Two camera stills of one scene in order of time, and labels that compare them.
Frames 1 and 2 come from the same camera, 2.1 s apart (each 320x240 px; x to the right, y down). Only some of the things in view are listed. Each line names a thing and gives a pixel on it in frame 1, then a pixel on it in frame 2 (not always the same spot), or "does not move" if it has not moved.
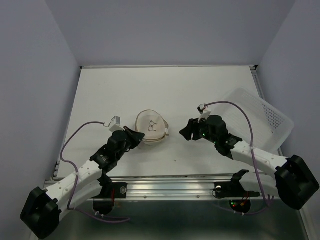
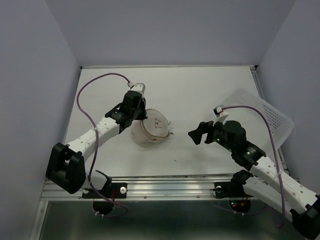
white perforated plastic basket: (271, 127) does not move
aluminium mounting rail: (189, 187) does not move
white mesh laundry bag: (151, 123) does not move
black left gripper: (136, 137) → (142, 116)
